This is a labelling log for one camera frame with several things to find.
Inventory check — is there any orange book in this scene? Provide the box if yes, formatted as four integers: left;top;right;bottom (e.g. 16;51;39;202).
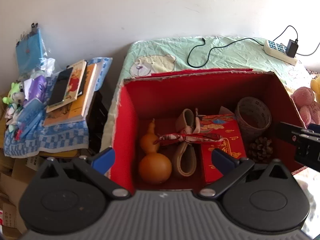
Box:
43;63;97;127

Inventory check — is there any winnie pooh book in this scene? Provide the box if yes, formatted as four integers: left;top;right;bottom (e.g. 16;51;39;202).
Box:
46;60;87;113

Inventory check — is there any black smartphone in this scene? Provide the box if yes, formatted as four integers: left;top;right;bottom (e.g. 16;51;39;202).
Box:
48;67;73;106

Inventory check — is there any brown tape roll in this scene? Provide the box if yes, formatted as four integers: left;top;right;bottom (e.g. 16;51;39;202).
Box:
235;97;272;140

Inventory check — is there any blue checkered cloth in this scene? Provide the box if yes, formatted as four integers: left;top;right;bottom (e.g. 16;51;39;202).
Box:
3;56;114;158

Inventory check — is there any yellow tiger plush toy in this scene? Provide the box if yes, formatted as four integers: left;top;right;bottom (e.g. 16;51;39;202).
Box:
310;75;320;103

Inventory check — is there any green cartoon bed sheet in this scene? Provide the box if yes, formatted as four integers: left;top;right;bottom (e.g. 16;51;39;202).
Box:
100;35;320;239

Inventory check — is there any purple white package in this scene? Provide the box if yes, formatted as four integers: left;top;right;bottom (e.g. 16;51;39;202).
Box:
23;75;47;102

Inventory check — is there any white power strip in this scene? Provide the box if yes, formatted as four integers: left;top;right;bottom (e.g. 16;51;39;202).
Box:
264;40;297;66

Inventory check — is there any small red gift box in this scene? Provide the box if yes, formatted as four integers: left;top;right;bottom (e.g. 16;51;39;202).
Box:
200;114;246;184

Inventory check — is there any large red cardboard box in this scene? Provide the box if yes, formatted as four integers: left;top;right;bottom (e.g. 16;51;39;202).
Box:
110;69;304;193

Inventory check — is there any orange gourd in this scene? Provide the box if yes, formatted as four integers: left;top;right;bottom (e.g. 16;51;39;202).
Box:
138;119;172;184

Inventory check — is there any pink ribbon shoe ornament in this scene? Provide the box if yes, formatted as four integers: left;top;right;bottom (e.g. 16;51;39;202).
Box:
158;108;220;177

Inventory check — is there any blue plastic bag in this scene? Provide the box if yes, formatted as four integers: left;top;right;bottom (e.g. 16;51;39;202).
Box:
16;23;55;76

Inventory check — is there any blue plastic pouch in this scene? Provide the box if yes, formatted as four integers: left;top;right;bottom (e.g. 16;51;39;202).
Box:
15;98;44;141

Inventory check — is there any green frog plush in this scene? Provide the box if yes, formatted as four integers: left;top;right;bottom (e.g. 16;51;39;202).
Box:
2;82;25;110

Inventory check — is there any dark bedside table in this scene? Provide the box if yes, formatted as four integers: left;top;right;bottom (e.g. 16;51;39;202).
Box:
38;91;108;159

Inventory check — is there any black cable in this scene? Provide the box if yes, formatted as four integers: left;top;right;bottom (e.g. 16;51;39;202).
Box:
186;25;320;68

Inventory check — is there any brown pine cone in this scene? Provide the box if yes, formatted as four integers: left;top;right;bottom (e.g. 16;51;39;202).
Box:
247;137;273;164

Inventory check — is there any pink plush bear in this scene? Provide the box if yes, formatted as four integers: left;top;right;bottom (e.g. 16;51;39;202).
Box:
291;87;319;126

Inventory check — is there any black power adapter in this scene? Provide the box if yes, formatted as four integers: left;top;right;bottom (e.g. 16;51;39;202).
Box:
285;39;298;58

